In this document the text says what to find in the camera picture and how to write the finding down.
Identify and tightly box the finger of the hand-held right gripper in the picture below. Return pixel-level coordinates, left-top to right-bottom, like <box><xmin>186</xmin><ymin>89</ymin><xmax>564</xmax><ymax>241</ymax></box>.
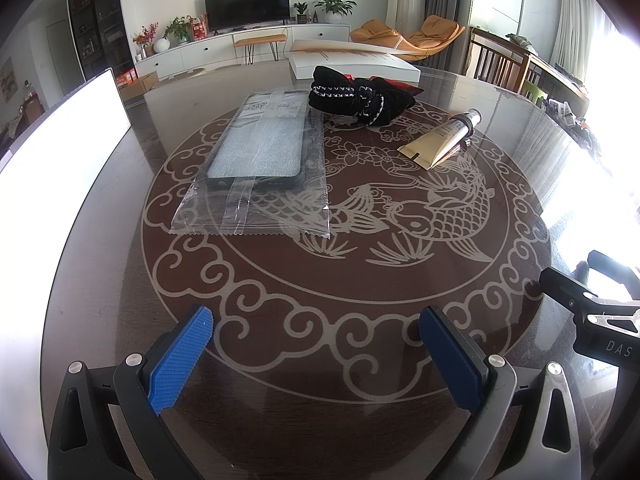
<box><xmin>587</xmin><ymin>250</ymin><xmax>640</xmax><ymax>302</ymax></box>
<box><xmin>538</xmin><ymin>266</ymin><xmax>599</xmax><ymax>321</ymax></box>

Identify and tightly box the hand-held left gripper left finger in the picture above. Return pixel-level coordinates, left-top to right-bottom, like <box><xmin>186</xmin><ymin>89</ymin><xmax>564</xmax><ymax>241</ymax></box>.
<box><xmin>47</xmin><ymin>304</ymin><xmax>216</xmax><ymax>480</ymax></box>

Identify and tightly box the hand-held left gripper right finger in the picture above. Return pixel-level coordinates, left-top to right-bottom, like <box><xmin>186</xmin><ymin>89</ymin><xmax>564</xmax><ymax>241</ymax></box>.
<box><xmin>418</xmin><ymin>305</ymin><xmax>583</xmax><ymax>480</ymax></box>

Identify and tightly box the gold tube with silver cap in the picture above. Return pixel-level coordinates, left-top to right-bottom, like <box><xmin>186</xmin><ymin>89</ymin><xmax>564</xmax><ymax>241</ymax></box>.
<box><xmin>397</xmin><ymin>108</ymin><xmax>484</xmax><ymax>170</ymax></box>

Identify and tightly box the phone case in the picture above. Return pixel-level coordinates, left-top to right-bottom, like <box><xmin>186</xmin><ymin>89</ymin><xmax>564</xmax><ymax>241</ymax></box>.
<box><xmin>168</xmin><ymin>88</ymin><xmax>332</xmax><ymax>239</ymax></box>

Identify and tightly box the black bow headband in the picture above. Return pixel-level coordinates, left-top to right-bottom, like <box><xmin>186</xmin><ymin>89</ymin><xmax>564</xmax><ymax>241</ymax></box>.
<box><xmin>307</xmin><ymin>65</ymin><xmax>417</xmax><ymax>127</ymax></box>

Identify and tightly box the wooden side desk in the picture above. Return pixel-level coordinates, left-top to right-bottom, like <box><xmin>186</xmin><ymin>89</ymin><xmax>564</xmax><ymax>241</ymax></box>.
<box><xmin>520</xmin><ymin>35</ymin><xmax>592</xmax><ymax>113</ymax></box>

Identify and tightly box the wooden slatted chair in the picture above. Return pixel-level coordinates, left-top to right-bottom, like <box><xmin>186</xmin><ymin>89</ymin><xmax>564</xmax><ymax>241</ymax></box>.
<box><xmin>469</xmin><ymin>27</ymin><xmax>544</xmax><ymax>102</ymax></box>

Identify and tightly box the red packet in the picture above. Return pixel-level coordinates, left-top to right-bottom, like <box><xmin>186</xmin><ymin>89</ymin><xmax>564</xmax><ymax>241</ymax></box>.
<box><xmin>369</xmin><ymin>75</ymin><xmax>424</xmax><ymax>99</ymax></box>

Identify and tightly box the cardboard box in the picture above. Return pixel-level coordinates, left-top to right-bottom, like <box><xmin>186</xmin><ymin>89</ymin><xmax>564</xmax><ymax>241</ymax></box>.
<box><xmin>117</xmin><ymin>70</ymin><xmax>160</xmax><ymax>102</ymax></box>

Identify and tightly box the orange lounge chair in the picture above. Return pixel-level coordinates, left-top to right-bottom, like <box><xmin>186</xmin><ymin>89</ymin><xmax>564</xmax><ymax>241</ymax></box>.
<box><xmin>349</xmin><ymin>14</ymin><xmax>466</xmax><ymax>61</ymax></box>

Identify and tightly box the white television cabinet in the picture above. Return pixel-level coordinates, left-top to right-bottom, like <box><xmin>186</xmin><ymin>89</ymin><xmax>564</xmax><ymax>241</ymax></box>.
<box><xmin>134</xmin><ymin>22</ymin><xmax>351</xmax><ymax>79</ymax></box>

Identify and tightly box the white flat box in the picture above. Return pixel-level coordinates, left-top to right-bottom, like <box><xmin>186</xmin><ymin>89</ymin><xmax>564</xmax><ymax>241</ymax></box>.
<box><xmin>288</xmin><ymin>38</ymin><xmax>421</xmax><ymax>84</ymax></box>

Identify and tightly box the red flower plant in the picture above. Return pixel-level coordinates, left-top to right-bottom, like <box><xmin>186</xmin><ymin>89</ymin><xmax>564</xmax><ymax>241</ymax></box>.
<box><xmin>132</xmin><ymin>23</ymin><xmax>160</xmax><ymax>59</ymax></box>

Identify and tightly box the wooden bench with metal legs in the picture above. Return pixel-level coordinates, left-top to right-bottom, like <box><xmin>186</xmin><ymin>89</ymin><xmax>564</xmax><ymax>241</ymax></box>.
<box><xmin>233</xmin><ymin>33</ymin><xmax>288</xmax><ymax>66</ymax></box>

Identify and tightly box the green potted plant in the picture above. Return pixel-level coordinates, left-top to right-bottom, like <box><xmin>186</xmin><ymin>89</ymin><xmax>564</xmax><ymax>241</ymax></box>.
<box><xmin>164</xmin><ymin>16</ymin><xmax>193</xmax><ymax>45</ymax></box>

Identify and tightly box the dark display cabinet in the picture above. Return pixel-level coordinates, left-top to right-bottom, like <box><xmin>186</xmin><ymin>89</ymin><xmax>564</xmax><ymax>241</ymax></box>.
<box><xmin>67</xmin><ymin>0</ymin><xmax>127</xmax><ymax>77</ymax></box>

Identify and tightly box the black television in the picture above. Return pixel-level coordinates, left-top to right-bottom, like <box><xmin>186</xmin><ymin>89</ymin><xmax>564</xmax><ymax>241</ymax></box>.
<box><xmin>203</xmin><ymin>0</ymin><xmax>292</xmax><ymax>34</ymax></box>

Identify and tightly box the large leafy potted plant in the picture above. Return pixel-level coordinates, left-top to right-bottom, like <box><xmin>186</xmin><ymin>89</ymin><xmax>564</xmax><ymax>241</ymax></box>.
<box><xmin>313</xmin><ymin>0</ymin><xmax>358</xmax><ymax>24</ymax></box>

